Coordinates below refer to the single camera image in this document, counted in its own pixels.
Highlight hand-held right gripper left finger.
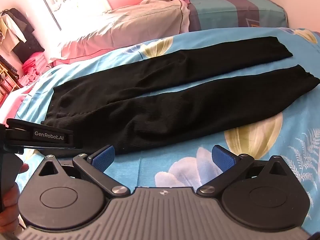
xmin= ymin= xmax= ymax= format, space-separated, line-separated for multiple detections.
xmin=39 ymin=144 xmax=131 ymax=197

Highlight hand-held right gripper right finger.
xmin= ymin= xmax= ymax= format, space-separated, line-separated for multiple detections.
xmin=197 ymin=144 xmax=288 ymax=196

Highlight black pants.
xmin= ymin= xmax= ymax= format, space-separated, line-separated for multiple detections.
xmin=44 ymin=36 xmax=320 ymax=155

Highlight person's left hand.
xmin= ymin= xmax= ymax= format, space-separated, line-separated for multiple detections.
xmin=0 ymin=163 xmax=29 ymax=234

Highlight wooden shelf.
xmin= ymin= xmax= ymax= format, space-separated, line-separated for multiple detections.
xmin=0 ymin=55 xmax=22 ymax=103

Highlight blue floral blanket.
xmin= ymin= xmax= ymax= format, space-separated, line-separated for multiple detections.
xmin=15 ymin=27 xmax=320 ymax=228

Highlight stack of pink clothes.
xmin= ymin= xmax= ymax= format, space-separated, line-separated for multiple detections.
xmin=21 ymin=51 xmax=52 ymax=80

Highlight hanging dark clothes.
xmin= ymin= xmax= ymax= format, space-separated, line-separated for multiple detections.
xmin=7 ymin=8 xmax=45 ymax=63

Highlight hanging pale garment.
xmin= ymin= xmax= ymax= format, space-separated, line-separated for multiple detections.
xmin=0 ymin=12 xmax=27 ymax=54

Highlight beige pillow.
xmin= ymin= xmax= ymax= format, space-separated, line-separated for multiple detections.
xmin=57 ymin=0 xmax=192 ymax=55

